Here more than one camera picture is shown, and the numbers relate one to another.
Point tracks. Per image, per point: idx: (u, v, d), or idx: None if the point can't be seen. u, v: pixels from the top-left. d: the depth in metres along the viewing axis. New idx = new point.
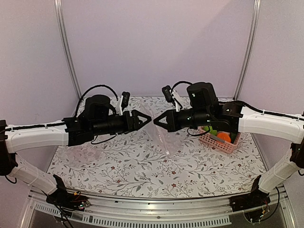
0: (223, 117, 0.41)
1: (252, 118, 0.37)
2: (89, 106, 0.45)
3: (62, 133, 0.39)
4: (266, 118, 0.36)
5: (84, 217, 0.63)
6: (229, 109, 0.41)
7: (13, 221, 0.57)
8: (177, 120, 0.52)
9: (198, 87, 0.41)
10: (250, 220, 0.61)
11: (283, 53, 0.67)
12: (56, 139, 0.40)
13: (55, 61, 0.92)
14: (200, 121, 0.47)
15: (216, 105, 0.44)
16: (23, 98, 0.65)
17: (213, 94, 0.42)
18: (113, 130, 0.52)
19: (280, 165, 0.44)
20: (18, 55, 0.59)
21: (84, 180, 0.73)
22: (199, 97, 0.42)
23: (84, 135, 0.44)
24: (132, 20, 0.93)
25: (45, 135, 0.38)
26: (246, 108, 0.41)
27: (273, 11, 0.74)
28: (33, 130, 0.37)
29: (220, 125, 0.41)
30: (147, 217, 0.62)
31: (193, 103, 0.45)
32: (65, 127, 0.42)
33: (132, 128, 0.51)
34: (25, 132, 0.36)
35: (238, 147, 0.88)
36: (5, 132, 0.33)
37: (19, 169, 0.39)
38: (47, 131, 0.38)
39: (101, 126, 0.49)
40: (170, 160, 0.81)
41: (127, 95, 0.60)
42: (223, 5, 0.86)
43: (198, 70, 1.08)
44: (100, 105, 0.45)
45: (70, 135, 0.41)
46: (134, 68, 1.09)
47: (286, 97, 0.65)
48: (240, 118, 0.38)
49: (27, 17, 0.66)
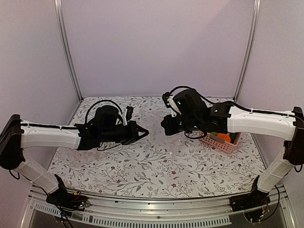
0: (212, 118, 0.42)
1: (241, 117, 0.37)
2: (100, 117, 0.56)
3: (75, 136, 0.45)
4: (256, 117, 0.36)
5: (84, 217, 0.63)
6: (217, 110, 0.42)
7: (13, 220, 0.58)
8: (172, 125, 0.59)
9: (182, 94, 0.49)
10: (250, 220, 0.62)
11: (283, 53, 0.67)
12: (68, 142, 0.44)
13: (55, 61, 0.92)
14: (190, 124, 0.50)
15: (203, 108, 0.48)
16: (24, 98, 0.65)
17: (197, 99, 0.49)
18: (118, 138, 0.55)
19: (274, 164, 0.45)
20: (18, 55, 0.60)
21: (84, 180, 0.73)
22: (185, 104, 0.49)
23: (93, 140, 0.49)
24: (132, 20, 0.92)
25: (59, 135, 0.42)
26: (234, 108, 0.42)
27: (273, 10, 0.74)
28: (49, 129, 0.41)
29: (209, 126, 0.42)
30: (147, 217, 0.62)
31: (181, 109, 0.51)
32: (78, 131, 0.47)
33: (136, 135, 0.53)
34: (41, 130, 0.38)
35: (238, 147, 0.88)
36: (23, 127, 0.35)
37: (25, 165, 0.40)
38: (62, 133, 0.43)
39: (109, 133, 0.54)
40: (170, 160, 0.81)
41: (130, 109, 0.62)
42: (223, 5, 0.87)
43: (198, 70, 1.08)
44: (110, 114, 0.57)
45: (81, 140, 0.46)
46: (134, 67, 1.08)
47: (286, 98, 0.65)
48: (228, 118, 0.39)
49: (26, 17, 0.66)
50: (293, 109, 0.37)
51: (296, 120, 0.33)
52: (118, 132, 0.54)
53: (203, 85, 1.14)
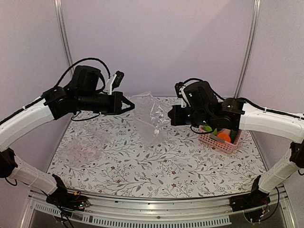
0: (223, 113, 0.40)
1: (255, 116, 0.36)
2: (78, 76, 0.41)
3: (42, 109, 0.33)
4: (270, 117, 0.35)
5: (84, 217, 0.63)
6: (230, 106, 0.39)
7: (13, 220, 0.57)
8: (179, 116, 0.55)
9: (193, 86, 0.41)
10: (250, 220, 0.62)
11: (283, 53, 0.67)
12: (42, 118, 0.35)
13: (55, 61, 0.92)
14: (199, 118, 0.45)
15: (214, 102, 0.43)
16: (24, 98, 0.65)
17: (210, 91, 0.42)
18: (98, 109, 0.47)
19: (280, 165, 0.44)
20: (18, 56, 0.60)
21: (84, 180, 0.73)
22: (195, 97, 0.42)
23: (69, 106, 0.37)
24: (132, 20, 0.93)
25: (25, 119, 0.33)
26: (247, 105, 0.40)
27: (273, 11, 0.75)
28: (12, 119, 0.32)
29: (220, 122, 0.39)
30: (147, 217, 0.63)
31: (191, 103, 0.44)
32: (44, 100, 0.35)
33: (118, 110, 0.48)
34: (6, 123, 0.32)
35: (238, 147, 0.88)
36: None
37: (19, 170, 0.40)
38: (27, 113, 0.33)
39: (87, 99, 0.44)
40: (170, 160, 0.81)
41: (121, 74, 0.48)
42: (223, 5, 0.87)
43: (198, 70, 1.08)
44: (90, 71, 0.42)
45: (52, 108, 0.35)
46: (134, 67, 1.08)
47: (286, 98, 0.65)
48: (242, 115, 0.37)
49: (26, 17, 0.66)
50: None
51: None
52: (98, 100, 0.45)
53: None
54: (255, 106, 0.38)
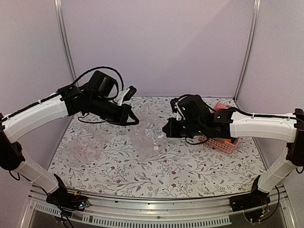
0: (214, 124, 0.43)
1: (242, 122, 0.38)
2: (97, 80, 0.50)
3: (58, 103, 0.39)
4: (257, 121, 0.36)
5: (84, 217, 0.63)
6: (220, 117, 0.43)
7: (13, 220, 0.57)
8: (175, 128, 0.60)
9: (186, 100, 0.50)
10: (250, 220, 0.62)
11: (283, 53, 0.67)
12: (56, 112, 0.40)
13: (55, 61, 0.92)
14: (194, 129, 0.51)
15: (206, 114, 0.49)
16: (25, 98, 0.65)
17: (202, 105, 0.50)
18: (104, 115, 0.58)
19: (277, 164, 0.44)
20: (18, 55, 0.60)
21: (84, 180, 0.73)
22: (189, 109, 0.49)
23: (82, 104, 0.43)
24: (132, 20, 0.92)
25: (41, 112, 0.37)
26: (237, 113, 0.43)
27: (273, 11, 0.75)
28: (28, 111, 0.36)
29: (212, 132, 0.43)
30: (147, 217, 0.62)
31: (185, 116, 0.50)
32: (61, 96, 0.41)
33: (123, 121, 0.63)
34: (21, 116, 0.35)
35: (238, 147, 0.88)
36: (3, 122, 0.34)
37: (25, 165, 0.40)
38: (43, 106, 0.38)
39: (98, 104, 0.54)
40: (170, 160, 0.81)
41: (133, 90, 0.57)
42: (223, 5, 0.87)
43: (198, 70, 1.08)
44: (109, 80, 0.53)
45: (68, 103, 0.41)
46: (134, 67, 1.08)
47: (286, 97, 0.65)
48: (230, 124, 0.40)
49: (26, 16, 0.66)
50: (294, 112, 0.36)
51: (296, 122, 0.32)
52: (106, 107, 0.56)
53: (203, 85, 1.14)
54: (244, 114, 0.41)
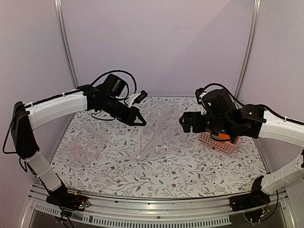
0: (243, 121, 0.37)
1: (276, 124, 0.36)
2: (112, 81, 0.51)
3: (81, 98, 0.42)
4: (289, 126, 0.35)
5: (84, 217, 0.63)
6: (251, 113, 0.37)
7: (13, 220, 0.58)
8: (199, 123, 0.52)
9: (213, 95, 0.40)
10: (250, 220, 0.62)
11: (283, 53, 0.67)
12: (77, 106, 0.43)
13: (55, 61, 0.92)
14: (217, 126, 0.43)
15: (234, 109, 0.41)
16: (25, 98, 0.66)
17: (229, 99, 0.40)
18: (114, 115, 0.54)
19: (288, 169, 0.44)
20: (18, 56, 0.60)
21: (84, 180, 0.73)
22: (214, 106, 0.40)
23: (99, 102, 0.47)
24: (132, 19, 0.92)
25: (64, 103, 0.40)
26: (268, 112, 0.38)
27: (273, 11, 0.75)
28: (53, 101, 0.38)
29: (241, 130, 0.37)
30: (147, 217, 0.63)
31: (209, 109, 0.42)
32: (82, 92, 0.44)
33: (130, 123, 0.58)
34: (45, 104, 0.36)
35: (238, 147, 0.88)
36: (26, 109, 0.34)
37: (39, 155, 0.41)
38: (67, 99, 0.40)
39: (111, 103, 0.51)
40: (170, 160, 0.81)
41: (145, 94, 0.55)
42: (223, 5, 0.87)
43: (198, 70, 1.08)
44: (122, 81, 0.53)
45: (88, 99, 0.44)
46: (134, 67, 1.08)
47: (286, 98, 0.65)
48: (263, 123, 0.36)
49: (26, 18, 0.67)
50: None
51: None
52: (118, 107, 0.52)
53: (203, 85, 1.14)
54: (276, 115, 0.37)
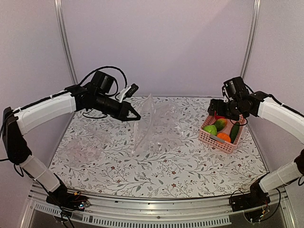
0: (247, 98, 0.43)
1: (270, 106, 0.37)
2: (99, 79, 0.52)
3: (69, 99, 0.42)
4: (282, 110, 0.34)
5: (84, 217, 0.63)
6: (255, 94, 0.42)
7: (13, 221, 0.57)
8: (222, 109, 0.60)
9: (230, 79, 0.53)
10: (250, 220, 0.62)
11: (283, 53, 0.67)
12: (65, 107, 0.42)
13: (55, 60, 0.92)
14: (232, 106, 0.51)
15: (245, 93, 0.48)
16: (25, 98, 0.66)
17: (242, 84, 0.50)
18: (106, 112, 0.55)
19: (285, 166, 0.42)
20: (18, 55, 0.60)
21: (84, 180, 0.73)
22: (230, 86, 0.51)
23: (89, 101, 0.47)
24: (132, 19, 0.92)
25: (52, 105, 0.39)
26: (271, 99, 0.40)
27: (273, 11, 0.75)
28: (41, 104, 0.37)
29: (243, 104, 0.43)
30: (147, 217, 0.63)
31: (227, 93, 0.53)
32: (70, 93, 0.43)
33: (123, 118, 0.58)
34: (34, 108, 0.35)
35: (238, 147, 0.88)
36: (15, 114, 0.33)
37: (32, 159, 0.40)
38: (55, 100, 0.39)
39: (100, 101, 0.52)
40: (170, 160, 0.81)
41: (135, 88, 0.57)
42: (223, 5, 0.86)
43: (199, 70, 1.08)
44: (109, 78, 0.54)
45: (76, 99, 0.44)
46: (134, 67, 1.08)
47: (285, 98, 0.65)
48: (261, 102, 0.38)
49: (26, 18, 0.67)
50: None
51: None
52: (109, 104, 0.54)
53: (203, 85, 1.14)
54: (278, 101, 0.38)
